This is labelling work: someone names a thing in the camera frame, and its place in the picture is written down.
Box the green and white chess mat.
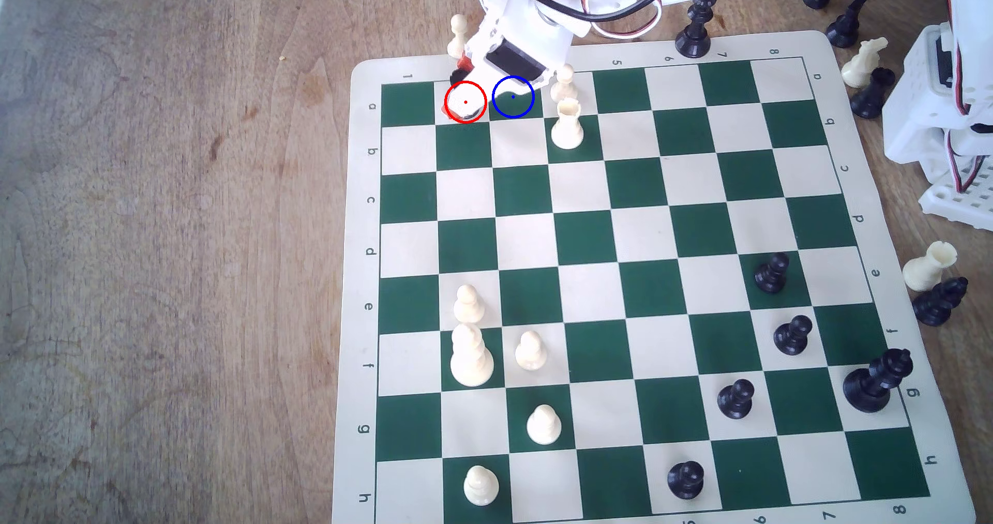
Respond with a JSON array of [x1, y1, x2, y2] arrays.
[[331, 31, 977, 524]]

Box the black bishop chess piece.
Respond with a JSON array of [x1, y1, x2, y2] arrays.
[[825, 0, 870, 49]]

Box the red white black servo wires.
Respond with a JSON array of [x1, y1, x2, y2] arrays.
[[934, 0, 993, 196]]

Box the white pawn chess piece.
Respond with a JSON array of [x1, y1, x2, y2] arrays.
[[515, 331, 549, 372], [463, 466, 501, 508], [453, 284, 487, 325], [526, 405, 563, 446], [550, 63, 579, 103], [447, 14, 471, 59]]

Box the black rook chess piece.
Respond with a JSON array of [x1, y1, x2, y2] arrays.
[[449, 68, 487, 122], [849, 67, 896, 120]]

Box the black king chess piece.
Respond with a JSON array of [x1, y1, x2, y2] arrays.
[[842, 348, 914, 414]]

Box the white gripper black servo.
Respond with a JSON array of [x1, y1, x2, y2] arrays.
[[452, 0, 584, 117]]

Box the white rook chess piece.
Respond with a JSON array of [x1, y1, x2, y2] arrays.
[[902, 241, 958, 293], [550, 97, 585, 151]]

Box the black queen chess piece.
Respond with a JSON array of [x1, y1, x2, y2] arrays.
[[674, 0, 718, 59]]

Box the black knight chess piece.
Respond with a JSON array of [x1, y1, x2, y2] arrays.
[[912, 276, 969, 328]]

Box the white knight chess piece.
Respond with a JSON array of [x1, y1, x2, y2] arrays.
[[841, 37, 889, 89]]

